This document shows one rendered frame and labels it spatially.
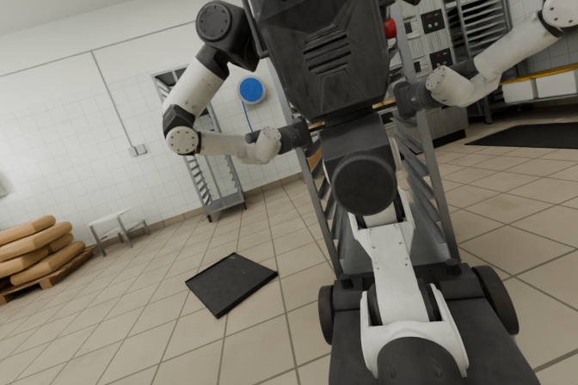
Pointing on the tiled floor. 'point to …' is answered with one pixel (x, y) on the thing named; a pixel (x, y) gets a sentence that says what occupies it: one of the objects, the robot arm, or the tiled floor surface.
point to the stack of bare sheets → (229, 283)
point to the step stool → (116, 229)
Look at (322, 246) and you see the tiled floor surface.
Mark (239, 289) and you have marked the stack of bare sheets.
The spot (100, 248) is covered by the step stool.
